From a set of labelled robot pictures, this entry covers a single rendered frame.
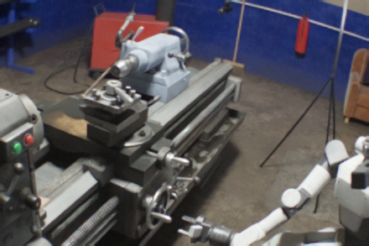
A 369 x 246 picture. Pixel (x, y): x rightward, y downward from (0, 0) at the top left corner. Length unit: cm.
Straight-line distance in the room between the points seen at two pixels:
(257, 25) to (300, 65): 81
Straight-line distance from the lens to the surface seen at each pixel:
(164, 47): 238
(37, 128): 145
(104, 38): 479
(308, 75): 576
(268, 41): 575
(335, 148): 168
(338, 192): 161
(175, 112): 232
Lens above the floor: 179
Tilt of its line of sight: 26 degrees down
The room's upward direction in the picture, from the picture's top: 8 degrees clockwise
